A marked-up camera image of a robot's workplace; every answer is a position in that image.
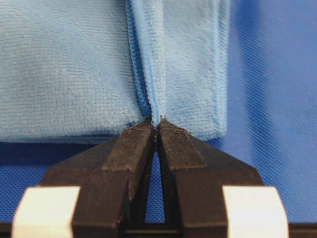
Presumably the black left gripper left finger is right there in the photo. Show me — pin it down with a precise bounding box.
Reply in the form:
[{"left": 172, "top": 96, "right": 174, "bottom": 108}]
[{"left": 11, "top": 118, "right": 156, "bottom": 238}]

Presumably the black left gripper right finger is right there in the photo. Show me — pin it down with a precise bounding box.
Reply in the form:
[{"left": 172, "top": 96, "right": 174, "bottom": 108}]
[{"left": 156, "top": 118, "right": 289, "bottom": 238}]

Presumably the blue table cloth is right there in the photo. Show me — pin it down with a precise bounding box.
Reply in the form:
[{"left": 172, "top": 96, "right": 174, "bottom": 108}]
[{"left": 0, "top": 0, "right": 317, "bottom": 224}]

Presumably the light blue towel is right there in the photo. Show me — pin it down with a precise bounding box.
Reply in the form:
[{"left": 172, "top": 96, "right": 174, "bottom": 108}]
[{"left": 0, "top": 0, "right": 230, "bottom": 143}]

